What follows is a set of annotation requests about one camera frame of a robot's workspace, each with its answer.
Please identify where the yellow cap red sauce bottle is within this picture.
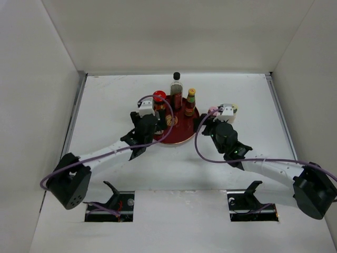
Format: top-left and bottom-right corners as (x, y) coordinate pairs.
(184, 88), (196, 116)

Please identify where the red lid chili sauce jar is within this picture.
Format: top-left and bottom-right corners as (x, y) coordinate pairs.
(153, 90), (166, 111)

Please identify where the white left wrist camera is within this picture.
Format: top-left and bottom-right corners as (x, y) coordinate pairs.
(137, 100), (155, 118)

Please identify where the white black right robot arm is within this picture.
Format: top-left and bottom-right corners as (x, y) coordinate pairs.
(193, 113), (336, 220)

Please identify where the pale squeeze bottle yellow cap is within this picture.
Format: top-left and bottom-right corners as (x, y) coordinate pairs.
(227, 104), (238, 124)

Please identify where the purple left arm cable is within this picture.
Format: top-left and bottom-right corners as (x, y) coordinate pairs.
(39, 94), (174, 191)

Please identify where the pink lid spice jar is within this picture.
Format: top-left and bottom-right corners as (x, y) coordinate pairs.
(207, 106), (219, 116)

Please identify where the right aluminium table rail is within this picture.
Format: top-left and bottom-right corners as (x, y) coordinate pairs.
(265, 73), (298, 160)

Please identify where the left aluminium table rail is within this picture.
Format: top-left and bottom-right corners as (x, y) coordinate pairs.
(51, 72), (88, 190)

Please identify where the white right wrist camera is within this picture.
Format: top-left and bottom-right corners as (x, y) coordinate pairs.
(215, 104), (233, 123)

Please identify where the tall dark bottle red label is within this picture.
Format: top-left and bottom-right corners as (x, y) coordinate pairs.
(170, 72), (183, 111)

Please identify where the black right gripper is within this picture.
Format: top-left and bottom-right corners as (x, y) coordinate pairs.
(193, 113), (229, 154)

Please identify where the clear grinder with black top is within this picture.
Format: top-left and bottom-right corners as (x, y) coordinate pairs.
(154, 119), (164, 138)

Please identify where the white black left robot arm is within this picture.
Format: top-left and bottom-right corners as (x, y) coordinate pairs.
(42, 110), (167, 210)

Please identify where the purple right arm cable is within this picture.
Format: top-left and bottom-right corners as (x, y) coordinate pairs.
(194, 108), (337, 214)

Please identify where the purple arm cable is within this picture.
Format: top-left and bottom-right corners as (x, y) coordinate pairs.
(39, 94), (174, 191)
(194, 108), (337, 214)

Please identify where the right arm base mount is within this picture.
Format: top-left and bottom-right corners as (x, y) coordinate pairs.
(226, 181), (279, 222)

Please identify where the aluminium table rail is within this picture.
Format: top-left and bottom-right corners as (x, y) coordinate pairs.
(79, 70), (273, 76)
(51, 72), (88, 190)
(265, 73), (298, 160)

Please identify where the back aluminium table rail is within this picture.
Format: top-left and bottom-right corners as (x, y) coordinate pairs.
(79, 70), (273, 76)

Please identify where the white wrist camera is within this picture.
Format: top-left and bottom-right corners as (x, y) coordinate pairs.
(137, 100), (155, 118)
(215, 104), (233, 123)

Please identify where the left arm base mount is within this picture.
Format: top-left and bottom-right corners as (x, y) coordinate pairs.
(84, 181), (135, 222)

